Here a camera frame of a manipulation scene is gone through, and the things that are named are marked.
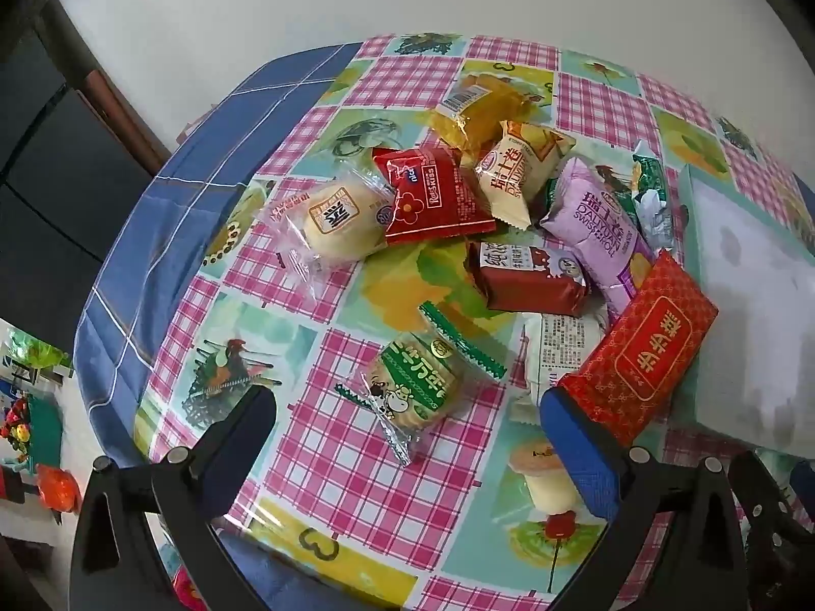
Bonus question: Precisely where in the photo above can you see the brown wooden frame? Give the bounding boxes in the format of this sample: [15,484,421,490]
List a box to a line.
[83,69,174,170]

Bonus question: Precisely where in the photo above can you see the red gold-patterned cake packet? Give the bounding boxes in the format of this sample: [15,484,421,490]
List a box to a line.
[555,249,719,448]

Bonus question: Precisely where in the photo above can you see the white box mint rim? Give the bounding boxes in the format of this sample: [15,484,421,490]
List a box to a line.
[676,164,815,462]

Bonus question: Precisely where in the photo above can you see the white printed snack packet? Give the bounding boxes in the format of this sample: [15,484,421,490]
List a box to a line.
[509,312,612,424]

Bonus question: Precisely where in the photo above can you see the green packet silver ends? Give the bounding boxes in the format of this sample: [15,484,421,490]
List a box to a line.
[630,156,677,249]

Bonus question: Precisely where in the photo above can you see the purple swiss roll packet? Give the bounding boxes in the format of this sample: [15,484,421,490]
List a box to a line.
[540,156,657,325]

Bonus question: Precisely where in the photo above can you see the maroon biscuit packet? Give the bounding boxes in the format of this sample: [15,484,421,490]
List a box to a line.
[468,240,592,318]

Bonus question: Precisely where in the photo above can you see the pink plaid fruit tablecloth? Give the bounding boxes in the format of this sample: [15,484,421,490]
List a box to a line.
[130,32,815,611]

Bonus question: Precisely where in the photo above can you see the green board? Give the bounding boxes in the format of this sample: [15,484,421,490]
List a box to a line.
[29,395,65,464]

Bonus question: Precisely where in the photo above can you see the red cookie packet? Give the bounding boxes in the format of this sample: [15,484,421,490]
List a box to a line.
[371,145,498,246]

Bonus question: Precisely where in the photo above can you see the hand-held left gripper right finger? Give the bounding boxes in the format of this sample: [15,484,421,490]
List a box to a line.
[540,387,752,611]

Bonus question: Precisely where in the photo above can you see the yellow jelly packet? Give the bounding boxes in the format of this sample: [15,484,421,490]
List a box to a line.
[429,73,542,170]

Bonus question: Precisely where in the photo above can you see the blue checked cloth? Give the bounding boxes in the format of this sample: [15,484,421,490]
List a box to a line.
[73,43,421,611]

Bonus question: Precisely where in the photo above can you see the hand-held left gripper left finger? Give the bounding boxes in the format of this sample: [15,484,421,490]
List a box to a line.
[69,385,278,611]

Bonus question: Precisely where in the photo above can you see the orange plastic toy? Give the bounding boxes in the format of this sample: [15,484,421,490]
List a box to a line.
[37,463,83,514]

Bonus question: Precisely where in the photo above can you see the green milk cracker packet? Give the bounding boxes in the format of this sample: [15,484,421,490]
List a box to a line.
[334,301,508,467]

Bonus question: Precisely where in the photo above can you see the dark cabinet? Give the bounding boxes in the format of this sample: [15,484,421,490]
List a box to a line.
[0,32,168,351]

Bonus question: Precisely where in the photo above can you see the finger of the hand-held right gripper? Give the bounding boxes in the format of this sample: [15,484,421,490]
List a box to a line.
[788,458,815,510]
[727,451,815,611]

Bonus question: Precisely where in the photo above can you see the clear bun packet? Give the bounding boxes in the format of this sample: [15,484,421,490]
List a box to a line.
[255,169,399,303]

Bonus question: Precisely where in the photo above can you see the cream swiss roll packet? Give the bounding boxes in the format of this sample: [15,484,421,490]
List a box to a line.
[474,120,577,230]

